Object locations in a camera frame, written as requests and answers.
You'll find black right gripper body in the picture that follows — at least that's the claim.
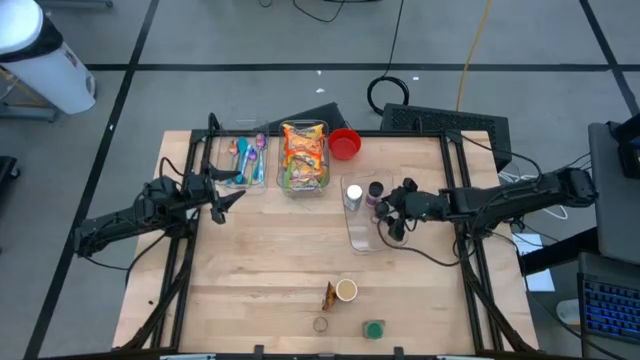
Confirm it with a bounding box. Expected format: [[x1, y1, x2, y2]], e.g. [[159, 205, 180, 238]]
[[394, 188, 451, 224]]

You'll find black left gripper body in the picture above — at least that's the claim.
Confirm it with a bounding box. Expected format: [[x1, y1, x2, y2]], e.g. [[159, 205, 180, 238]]
[[182, 169, 220, 210]]

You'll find black-lid jar purple label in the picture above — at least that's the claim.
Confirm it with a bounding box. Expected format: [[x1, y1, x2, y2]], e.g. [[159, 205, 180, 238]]
[[365, 180, 385, 209]]

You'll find teal patterned spoon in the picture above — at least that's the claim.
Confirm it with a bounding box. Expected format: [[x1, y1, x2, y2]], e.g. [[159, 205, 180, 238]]
[[236, 137, 251, 185]]

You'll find white-lid seasoning jar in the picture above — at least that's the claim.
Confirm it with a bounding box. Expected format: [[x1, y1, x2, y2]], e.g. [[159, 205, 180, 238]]
[[343, 183, 365, 212]]

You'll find green and yellow ramen packet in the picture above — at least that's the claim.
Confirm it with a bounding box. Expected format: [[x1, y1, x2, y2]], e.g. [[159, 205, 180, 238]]
[[284, 171, 325, 194]]

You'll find furikake jar tan lid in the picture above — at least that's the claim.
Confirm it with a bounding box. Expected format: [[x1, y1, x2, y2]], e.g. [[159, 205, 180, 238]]
[[334, 278, 360, 303]]

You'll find orange Maruchan ramen packet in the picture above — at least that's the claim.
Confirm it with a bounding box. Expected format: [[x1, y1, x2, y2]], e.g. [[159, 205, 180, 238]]
[[282, 123, 326, 154]]

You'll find orange-brown spice pouch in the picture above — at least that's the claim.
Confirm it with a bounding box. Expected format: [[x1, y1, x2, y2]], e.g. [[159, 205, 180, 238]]
[[321, 281, 338, 313]]

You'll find green-lid spice jar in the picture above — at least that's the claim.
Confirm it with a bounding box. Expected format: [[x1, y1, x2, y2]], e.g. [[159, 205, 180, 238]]
[[362, 318, 387, 340]]

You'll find clear plastic cutlery bin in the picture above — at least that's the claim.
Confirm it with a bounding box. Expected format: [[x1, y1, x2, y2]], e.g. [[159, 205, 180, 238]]
[[213, 119, 271, 196]]

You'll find purple iridescent spoon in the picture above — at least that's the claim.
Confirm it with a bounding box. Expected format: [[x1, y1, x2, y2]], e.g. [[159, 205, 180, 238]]
[[254, 132, 268, 181]]

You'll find red bowl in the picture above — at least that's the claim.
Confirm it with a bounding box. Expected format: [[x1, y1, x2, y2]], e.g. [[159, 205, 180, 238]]
[[327, 127, 363, 162]]

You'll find black computer tower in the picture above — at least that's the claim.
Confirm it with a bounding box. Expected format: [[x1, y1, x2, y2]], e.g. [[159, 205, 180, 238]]
[[379, 102, 514, 171]]

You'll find small black box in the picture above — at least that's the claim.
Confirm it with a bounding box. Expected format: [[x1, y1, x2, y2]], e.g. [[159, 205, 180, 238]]
[[269, 102, 347, 132]]

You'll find white paper sheet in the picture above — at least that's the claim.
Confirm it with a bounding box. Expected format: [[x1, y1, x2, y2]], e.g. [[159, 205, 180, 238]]
[[512, 232, 556, 294]]

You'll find black desk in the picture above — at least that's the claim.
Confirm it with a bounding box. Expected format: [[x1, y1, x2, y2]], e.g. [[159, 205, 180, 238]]
[[518, 227, 601, 277]]

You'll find white trash can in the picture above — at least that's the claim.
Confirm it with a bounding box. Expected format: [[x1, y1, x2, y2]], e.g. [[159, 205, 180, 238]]
[[0, 0, 97, 115]]

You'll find white computer mouse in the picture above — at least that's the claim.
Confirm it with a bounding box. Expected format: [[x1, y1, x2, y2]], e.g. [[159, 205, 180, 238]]
[[557, 298, 581, 326]]

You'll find grey laptop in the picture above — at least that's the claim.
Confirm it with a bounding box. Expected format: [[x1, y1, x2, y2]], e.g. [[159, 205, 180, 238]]
[[588, 122, 640, 266]]

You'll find backlit black keyboard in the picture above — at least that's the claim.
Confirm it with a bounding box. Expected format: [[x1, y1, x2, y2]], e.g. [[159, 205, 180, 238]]
[[579, 272, 640, 346]]

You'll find coiled black cable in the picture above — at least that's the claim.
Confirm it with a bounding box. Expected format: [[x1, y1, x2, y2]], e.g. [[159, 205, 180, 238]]
[[366, 0, 411, 116]]

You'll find yellow cable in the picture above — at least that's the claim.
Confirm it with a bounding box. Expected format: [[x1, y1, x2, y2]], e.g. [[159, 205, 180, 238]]
[[454, 0, 495, 112]]

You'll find thin black floor cable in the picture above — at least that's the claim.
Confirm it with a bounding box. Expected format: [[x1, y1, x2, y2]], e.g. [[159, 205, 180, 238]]
[[292, 0, 347, 24]]

